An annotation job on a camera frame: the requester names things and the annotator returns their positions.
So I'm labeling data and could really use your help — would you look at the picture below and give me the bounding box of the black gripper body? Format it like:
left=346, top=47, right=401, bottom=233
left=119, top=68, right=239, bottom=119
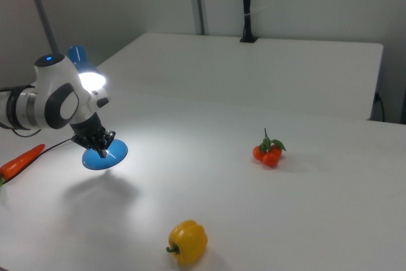
left=70, top=114, right=115, bottom=152

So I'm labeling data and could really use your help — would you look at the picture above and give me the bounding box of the orange toy carrot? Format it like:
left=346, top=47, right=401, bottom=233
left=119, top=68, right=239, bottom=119
left=0, top=143, right=46, bottom=186

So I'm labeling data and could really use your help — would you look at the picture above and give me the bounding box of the yellow bell pepper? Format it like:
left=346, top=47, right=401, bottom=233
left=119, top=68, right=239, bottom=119
left=165, top=219, right=209, bottom=265

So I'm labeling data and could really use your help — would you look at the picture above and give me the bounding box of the orange tangerine bunch with leaves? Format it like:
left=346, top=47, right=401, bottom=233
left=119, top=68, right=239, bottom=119
left=252, top=128, right=287, bottom=168

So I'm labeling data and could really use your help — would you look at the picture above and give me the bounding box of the adjacent white table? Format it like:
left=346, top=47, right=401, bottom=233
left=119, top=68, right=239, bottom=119
left=96, top=32, right=384, bottom=122

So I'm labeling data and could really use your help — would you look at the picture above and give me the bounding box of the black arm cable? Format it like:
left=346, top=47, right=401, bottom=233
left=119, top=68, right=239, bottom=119
left=0, top=126, right=42, bottom=138

